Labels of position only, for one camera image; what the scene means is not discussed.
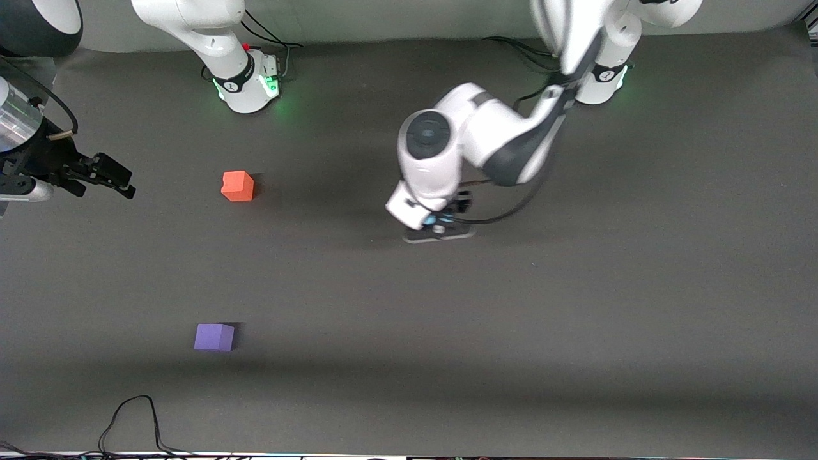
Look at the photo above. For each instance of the dark grey table mat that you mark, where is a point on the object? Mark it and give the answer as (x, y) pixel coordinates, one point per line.
(409, 332)

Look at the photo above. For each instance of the purple foam block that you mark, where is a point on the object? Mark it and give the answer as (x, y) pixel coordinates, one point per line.
(213, 337)

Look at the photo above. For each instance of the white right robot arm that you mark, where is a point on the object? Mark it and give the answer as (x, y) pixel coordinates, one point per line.
(211, 38)

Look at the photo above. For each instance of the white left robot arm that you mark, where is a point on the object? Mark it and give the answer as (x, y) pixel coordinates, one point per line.
(498, 134)

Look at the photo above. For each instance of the light blue foam block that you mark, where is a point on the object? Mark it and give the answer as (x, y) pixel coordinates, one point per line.
(429, 221)

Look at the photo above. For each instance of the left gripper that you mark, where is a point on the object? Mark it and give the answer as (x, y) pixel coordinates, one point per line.
(461, 203)

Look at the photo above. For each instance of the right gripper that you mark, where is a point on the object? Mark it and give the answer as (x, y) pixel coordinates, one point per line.
(46, 155)

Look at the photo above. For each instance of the orange foam block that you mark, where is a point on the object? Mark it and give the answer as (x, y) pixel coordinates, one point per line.
(237, 186)

